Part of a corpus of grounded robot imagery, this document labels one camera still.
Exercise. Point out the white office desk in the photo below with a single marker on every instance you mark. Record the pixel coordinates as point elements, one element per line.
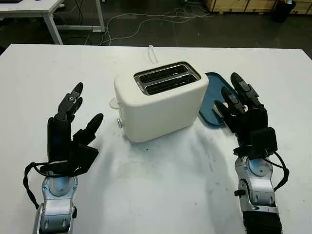
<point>48,9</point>

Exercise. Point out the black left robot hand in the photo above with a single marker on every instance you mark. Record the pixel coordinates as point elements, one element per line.
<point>58,136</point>

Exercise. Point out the blue plastic tray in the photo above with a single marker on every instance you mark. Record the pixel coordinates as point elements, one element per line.
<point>212,87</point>

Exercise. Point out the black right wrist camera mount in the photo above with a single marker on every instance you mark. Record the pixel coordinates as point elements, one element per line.
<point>264,141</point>

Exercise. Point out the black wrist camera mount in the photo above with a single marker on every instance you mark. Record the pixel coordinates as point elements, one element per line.
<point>264,141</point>
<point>83,158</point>

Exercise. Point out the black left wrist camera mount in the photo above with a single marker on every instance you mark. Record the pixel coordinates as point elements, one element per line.
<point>83,158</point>

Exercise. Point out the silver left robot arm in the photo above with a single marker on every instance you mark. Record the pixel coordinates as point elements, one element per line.
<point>57,207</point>

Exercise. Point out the wooden crate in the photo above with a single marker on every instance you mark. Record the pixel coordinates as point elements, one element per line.
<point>243,5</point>

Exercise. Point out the white toaster lever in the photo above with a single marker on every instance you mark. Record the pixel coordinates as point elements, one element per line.
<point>113,103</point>

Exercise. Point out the white two-slot toaster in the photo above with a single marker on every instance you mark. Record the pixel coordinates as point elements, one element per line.
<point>161,114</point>

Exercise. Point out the black waste bin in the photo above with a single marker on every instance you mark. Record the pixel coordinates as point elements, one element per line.
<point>285,11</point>

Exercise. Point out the silver toaster dial knob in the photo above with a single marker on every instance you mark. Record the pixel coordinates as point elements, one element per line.
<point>119,123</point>

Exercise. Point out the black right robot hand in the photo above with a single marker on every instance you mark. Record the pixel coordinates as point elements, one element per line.
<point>256,119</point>

